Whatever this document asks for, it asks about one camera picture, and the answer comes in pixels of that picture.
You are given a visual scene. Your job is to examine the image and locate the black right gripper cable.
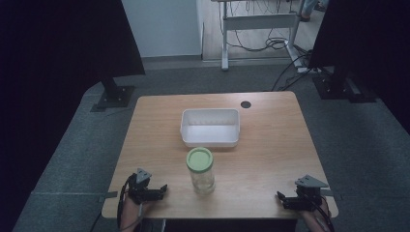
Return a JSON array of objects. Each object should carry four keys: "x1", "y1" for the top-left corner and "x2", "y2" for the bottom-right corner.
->
[{"x1": 303, "y1": 191, "x2": 336, "y2": 232}]

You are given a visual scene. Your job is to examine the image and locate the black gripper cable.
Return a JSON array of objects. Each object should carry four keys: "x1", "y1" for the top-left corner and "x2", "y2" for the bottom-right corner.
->
[
  {"x1": 303, "y1": 191, "x2": 336, "y2": 232},
  {"x1": 116, "y1": 175, "x2": 145, "y2": 232}
]

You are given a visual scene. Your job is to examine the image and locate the white desk frame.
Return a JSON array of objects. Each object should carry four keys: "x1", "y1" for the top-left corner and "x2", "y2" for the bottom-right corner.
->
[{"x1": 211, "y1": 0, "x2": 308, "y2": 73}]

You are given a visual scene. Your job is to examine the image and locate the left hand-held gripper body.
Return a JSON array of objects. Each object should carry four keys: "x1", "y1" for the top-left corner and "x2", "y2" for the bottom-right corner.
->
[{"x1": 127, "y1": 167, "x2": 160, "y2": 206}]

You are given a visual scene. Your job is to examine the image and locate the white plastic bin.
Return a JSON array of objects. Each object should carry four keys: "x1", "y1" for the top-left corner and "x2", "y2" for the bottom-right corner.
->
[{"x1": 179, "y1": 107, "x2": 241, "y2": 149}]

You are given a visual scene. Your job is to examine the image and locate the black floor cables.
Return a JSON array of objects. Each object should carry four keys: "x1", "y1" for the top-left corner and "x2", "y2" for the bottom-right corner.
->
[{"x1": 270, "y1": 44, "x2": 318, "y2": 93}]

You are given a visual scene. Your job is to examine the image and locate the black curtain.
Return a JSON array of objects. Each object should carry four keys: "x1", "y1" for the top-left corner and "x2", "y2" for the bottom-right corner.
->
[
  {"x1": 0, "y1": 0, "x2": 146, "y2": 232},
  {"x1": 307, "y1": 0, "x2": 410, "y2": 134}
]

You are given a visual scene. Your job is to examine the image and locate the bundle of black hanging cables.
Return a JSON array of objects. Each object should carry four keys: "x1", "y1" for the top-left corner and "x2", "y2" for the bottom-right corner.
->
[{"x1": 219, "y1": 0, "x2": 293, "y2": 53}]

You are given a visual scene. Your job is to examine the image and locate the person's left hand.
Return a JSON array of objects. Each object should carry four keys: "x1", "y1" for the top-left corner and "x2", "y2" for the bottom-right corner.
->
[{"x1": 120, "y1": 193, "x2": 150, "y2": 232}]

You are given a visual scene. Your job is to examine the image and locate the glass jar with green lid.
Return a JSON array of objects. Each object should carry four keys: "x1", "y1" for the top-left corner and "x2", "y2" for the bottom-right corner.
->
[{"x1": 186, "y1": 146, "x2": 217, "y2": 195}]

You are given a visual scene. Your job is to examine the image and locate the black metal stand base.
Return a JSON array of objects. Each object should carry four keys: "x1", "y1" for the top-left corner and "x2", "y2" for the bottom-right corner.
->
[
  {"x1": 311, "y1": 66, "x2": 377, "y2": 104},
  {"x1": 90, "y1": 76, "x2": 136, "y2": 113}
]

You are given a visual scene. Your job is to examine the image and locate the person's right hand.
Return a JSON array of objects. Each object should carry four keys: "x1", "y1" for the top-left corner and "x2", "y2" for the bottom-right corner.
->
[{"x1": 298, "y1": 199, "x2": 333, "y2": 232}]

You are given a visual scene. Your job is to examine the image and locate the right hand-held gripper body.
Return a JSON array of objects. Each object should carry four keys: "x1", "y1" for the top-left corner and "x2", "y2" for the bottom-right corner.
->
[{"x1": 289, "y1": 174, "x2": 330, "y2": 213}]

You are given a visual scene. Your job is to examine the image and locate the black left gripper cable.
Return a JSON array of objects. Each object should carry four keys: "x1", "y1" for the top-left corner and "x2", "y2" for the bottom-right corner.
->
[{"x1": 116, "y1": 175, "x2": 145, "y2": 232}]

